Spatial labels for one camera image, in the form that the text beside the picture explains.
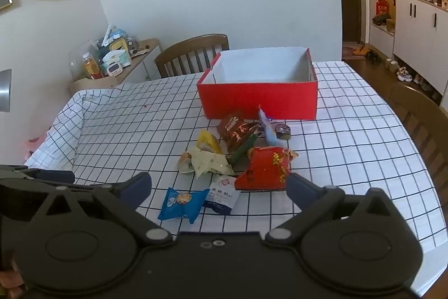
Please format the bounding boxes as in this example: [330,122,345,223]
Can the brown snack packet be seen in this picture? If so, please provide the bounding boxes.
[217,113,261,153]

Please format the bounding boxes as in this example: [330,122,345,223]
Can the light wooden side cabinet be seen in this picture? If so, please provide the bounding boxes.
[68,38,162,94]

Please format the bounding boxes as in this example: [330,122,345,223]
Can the orange bottle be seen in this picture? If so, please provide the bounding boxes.
[83,53,105,80]

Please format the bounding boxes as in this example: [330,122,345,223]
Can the green snack packet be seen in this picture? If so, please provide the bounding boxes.
[228,134,261,166]

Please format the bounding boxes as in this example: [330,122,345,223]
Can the dark wooden chair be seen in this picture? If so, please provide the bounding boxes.
[385,84,448,215]

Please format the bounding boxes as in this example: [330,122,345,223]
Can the red snack packet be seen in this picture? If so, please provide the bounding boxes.
[234,146,299,193]

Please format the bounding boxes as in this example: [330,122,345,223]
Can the patterned doormat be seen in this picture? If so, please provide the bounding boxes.
[341,45,365,59]

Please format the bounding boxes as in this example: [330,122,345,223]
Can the red paper decoration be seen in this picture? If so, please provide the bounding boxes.
[375,0,392,16]

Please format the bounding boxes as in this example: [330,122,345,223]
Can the clear-wrapped round pastry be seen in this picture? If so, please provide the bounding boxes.
[178,151,197,174]

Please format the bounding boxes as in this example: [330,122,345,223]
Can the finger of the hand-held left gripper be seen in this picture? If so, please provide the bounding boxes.
[0,164,76,185]

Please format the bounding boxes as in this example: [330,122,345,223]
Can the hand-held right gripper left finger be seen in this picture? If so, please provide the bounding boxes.
[30,172,173,247]

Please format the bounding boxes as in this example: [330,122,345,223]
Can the round foil-wrapped snack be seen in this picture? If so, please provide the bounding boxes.
[275,123,292,140]

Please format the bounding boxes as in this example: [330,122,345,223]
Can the yellow snack packet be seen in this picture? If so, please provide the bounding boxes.
[197,130,223,154]

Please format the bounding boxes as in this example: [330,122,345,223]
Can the white and navy snack packet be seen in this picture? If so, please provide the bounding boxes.
[204,176,241,215]

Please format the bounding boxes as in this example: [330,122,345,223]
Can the white tube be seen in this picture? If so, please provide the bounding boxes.
[101,24,113,47]

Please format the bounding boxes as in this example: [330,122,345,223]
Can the red cardboard box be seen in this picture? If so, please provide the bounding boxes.
[196,47,318,121]

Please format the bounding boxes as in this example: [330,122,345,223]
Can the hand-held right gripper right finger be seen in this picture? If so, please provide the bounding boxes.
[265,172,407,246]

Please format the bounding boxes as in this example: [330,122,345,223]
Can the clear glass jar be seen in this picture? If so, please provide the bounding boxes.
[68,40,102,80]

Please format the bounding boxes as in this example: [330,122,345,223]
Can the blue cookie packet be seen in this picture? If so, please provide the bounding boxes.
[157,187,210,224]

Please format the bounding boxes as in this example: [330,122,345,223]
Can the yellow desk clock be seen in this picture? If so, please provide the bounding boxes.
[108,38,129,53]

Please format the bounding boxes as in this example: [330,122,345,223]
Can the checkered white tablecloth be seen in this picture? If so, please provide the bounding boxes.
[24,61,444,298]

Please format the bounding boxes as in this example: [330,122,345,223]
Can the white sneakers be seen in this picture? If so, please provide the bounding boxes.
[397,66,414,82]

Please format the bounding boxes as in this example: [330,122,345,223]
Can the white tissue box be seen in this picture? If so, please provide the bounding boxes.
[101,50,132,68]

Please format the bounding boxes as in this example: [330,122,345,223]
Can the person's left hand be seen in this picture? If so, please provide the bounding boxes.
[0,269,27,299]

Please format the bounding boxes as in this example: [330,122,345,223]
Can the cream snack packet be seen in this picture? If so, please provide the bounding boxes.
[191,147,235,179]

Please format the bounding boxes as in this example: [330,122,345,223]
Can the white shoe cabinet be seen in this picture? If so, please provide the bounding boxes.
[367,0,448,84]

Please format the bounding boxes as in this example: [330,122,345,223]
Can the white kitchen timer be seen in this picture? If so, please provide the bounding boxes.
[107,61,124,77]

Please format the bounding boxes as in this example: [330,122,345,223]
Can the light blue snack packet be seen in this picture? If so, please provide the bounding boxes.
[258,105,278,147]

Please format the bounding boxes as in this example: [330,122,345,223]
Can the wooden slat-back chair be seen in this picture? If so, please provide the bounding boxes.
[155,34,230,79]

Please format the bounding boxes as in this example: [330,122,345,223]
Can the grey metal object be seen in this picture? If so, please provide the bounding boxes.
[0,69,12,112]

